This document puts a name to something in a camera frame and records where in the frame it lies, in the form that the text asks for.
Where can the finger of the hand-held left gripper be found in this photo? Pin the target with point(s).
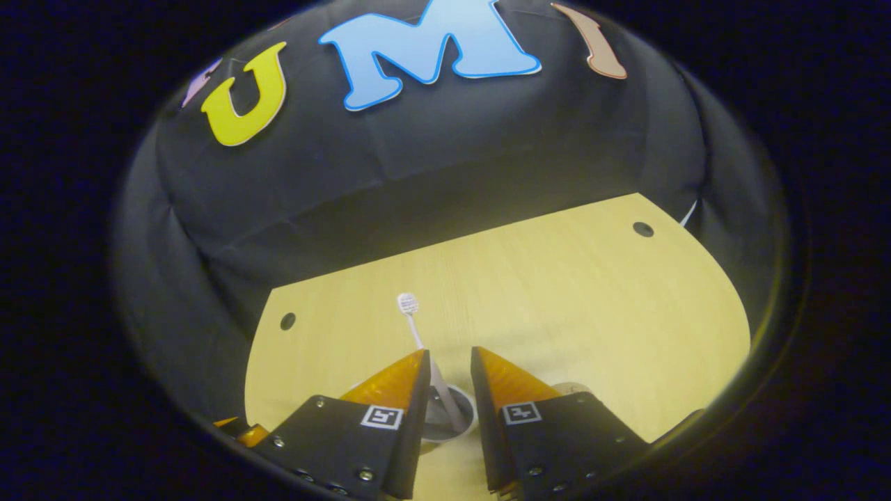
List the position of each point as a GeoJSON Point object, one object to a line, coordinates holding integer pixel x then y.
{"type": "Point", "coordinates": [224, 421]}
{"type": "Point", "coordinates": [252, 435]}

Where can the white toothbrush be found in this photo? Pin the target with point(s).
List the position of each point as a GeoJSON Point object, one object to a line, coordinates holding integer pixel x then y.
{"type": "Point", "coordinates": [408, 304]}

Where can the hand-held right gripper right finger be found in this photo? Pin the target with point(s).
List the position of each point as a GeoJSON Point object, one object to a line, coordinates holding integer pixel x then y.
{"type": "Point", "coordinates": [487, 431]}

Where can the black backdrop cloth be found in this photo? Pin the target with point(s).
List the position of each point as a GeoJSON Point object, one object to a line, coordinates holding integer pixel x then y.
{"type": "Point", "coordinates": [418, 174]}

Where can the round cork coaster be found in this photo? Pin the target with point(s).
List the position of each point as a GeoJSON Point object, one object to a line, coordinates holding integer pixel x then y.
{"type": "Point", "coordinates": [567, 387]}

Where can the light wooden desktop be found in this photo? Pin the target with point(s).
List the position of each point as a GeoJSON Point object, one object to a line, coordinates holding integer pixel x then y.
{"type": "Point", "coordinates": [592, 313]}

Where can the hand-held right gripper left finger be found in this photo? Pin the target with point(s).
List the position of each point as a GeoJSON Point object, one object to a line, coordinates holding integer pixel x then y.
{"type": "Point", "coordinates": [416, 417]}

